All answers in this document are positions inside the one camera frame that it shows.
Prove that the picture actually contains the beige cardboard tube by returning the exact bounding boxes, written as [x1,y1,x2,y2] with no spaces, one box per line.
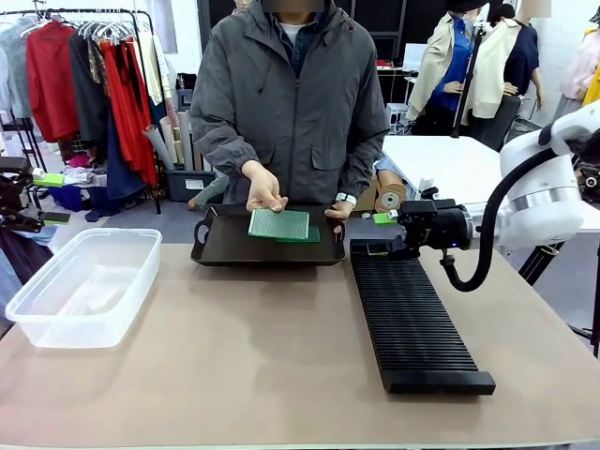
[142,124,175,172]

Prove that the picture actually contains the black camera with lens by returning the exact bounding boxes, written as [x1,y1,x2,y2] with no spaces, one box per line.
[572,157,600,203]

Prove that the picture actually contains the white cube shelf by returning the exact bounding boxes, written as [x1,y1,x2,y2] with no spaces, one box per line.
[384,101,413,136]

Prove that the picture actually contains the light blue hanging shirt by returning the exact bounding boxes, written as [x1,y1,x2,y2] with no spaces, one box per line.
[0,17,35,119]

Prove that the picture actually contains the white table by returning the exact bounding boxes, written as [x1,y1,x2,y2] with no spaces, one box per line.
[380,134,600,234]

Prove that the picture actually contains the clear plastic storage box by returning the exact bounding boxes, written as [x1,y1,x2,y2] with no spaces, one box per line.
[4,228,163,350]

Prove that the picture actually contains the mannequin with beige coat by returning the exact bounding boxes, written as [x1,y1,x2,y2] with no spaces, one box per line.
[404,0,475,138]

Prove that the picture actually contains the navy hanging skirt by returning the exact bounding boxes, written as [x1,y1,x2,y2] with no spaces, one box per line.
[106,110,147,201]

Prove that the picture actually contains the mannequin with cream jacket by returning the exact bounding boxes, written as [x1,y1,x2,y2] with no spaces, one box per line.
[468,0,546,128]

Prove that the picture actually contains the person's left forearm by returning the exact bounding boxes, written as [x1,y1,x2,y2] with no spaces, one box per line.
[337,126,391,198]

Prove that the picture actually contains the black office chair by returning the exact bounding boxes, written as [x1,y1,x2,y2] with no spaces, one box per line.
[468,95,522,152]

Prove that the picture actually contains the mannequin with pink top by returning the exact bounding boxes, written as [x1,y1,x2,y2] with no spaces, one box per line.
[552,26,600,124]

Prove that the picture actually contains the dark blue fabric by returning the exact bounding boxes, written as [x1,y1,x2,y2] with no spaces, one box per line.
[0,225,55,288]

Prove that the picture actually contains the cream hanging garment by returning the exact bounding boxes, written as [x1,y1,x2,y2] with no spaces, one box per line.
[138,31,173,108]

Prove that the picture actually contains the person's right hand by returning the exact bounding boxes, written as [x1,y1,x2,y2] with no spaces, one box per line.
[243,159,290,213]

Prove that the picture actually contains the black tripod legs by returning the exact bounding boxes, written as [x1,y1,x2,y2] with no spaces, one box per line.
[517,232,600,358]

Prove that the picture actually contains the black metal clothes rack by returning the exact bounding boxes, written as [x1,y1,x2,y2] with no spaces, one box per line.
[0,7,163,216]

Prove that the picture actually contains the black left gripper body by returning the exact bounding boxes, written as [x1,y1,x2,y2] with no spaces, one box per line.
[0,157,35,212]

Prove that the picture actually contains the black tripod pole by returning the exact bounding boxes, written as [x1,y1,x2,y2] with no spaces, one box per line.
[449,25,487,140]

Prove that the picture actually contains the blue cloth pile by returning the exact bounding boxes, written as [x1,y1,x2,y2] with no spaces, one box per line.
[48,184,110,223]

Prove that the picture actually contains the red hanging dress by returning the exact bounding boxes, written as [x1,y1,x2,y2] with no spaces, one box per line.
[99,39,159,187]

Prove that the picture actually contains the black slotted PCB rack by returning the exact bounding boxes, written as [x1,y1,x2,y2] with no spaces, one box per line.
[349,237,497,396]

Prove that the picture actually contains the dark grey hanging jacket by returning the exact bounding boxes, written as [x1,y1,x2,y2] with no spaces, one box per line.
[68,31,112,150]

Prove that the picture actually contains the person's left hand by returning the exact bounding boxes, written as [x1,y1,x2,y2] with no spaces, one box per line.
[323,200,354,224]

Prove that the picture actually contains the person's right forearm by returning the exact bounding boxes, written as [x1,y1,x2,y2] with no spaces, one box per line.
[189,105,264,180]

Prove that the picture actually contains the brown paper roll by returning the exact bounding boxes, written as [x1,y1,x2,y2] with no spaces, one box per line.
[373,167,407,216]

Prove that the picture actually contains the grey plastic storage bin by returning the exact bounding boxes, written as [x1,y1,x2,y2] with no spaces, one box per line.
[164,168,218,203]

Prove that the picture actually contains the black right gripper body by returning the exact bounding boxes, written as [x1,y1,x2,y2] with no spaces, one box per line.
[393,199,471,262]

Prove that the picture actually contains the person's grey jacket torso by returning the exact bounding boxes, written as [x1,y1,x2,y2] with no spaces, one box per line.
[189,0,391,219]

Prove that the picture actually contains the green perforated PCB board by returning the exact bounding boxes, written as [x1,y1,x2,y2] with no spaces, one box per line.
[247,208,311,240]
[276,226,323,244]

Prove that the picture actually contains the red hanging shirt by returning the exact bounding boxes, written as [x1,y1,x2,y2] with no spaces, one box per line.
[25,21,82,144]

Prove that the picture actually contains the black plastic serving tray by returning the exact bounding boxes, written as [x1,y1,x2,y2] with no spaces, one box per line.
[189,203,347,268]

